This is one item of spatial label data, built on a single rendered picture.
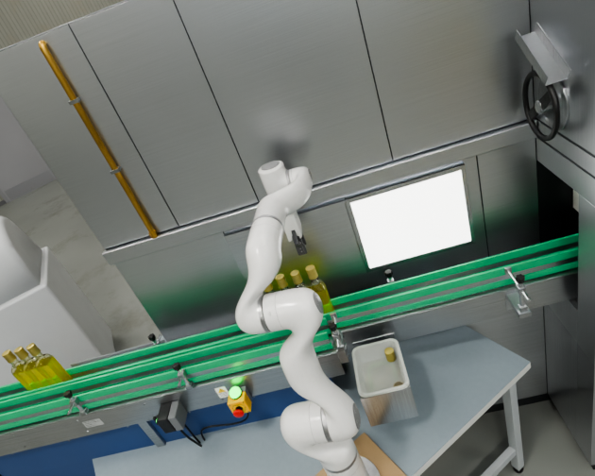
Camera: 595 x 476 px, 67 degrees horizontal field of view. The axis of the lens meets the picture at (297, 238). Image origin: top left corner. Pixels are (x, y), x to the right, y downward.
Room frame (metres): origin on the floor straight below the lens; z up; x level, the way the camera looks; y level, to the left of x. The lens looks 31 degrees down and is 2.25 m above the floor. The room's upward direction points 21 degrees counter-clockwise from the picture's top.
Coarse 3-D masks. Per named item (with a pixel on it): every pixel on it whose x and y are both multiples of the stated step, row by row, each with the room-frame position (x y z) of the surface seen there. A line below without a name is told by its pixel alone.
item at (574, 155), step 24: (552, 0) 1.19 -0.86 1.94; (576, 0) 1.08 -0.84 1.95; (552, 24) 1.19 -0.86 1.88; (576, 24) 1.08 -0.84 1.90; (576, 48) 1.08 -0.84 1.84; (576, 72) 1.08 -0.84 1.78; (576, 96) 1.08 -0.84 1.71; (576, 120) 1.08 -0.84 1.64; (552, 144) 1.21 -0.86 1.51; (576, 144) 1.08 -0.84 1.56; (552, 168) 1.21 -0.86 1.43; (576, 168) 1.07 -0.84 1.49
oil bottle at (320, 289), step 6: (318, 282) 1.32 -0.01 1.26; (324, 282) 1.34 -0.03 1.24; (312, 288) 1.31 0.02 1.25; (318, 288) 1.30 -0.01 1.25; (324, 288) 1.30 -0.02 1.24; (318, 294) 1.30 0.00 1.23; (324, 294) 1.30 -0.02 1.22; (324, 300) 1.30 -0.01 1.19; (330, 300) 1.31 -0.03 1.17; (324, 306) 1.30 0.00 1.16; (330, 306) 1.30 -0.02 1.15; (324, 312) 1.30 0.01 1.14; (330, 312) 1.30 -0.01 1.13
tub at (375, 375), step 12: (360, 348) 1.19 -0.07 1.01; (372, 348) 1.18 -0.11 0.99; (384, 348) 1.17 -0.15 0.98; (396, 348) 1.14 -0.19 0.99; (360, 360) 1.18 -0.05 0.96; (372, 360) 1.18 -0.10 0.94; (384, 360) 1.16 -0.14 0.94; (396, 360) 1.14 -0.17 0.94; (360, 372) 1.11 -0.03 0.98; (372, 372) 1.12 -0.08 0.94; (384, 372) 1.10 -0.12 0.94; (396, 372) 1.08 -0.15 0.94; (360, 384) 1.03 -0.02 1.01; (372, 384) 1.07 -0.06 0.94; (384, 384) 1.05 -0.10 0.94; (408, 384) 0.97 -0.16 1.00; (372, 396) 0.98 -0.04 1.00
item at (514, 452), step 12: (504, 396) 1.10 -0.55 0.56; (516, 396) 1.08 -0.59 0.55; (504, 408) 1.10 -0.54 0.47; (516, 408) 1.08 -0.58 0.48; (516, 420) 1.08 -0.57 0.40; (516, 432) 1.07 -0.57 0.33; (516, 444) 1.07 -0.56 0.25; (504, 456) 1.07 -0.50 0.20; (516, 456) 1.08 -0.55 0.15; (492, 468) 1.04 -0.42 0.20; (516, 468) 1.08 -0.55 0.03
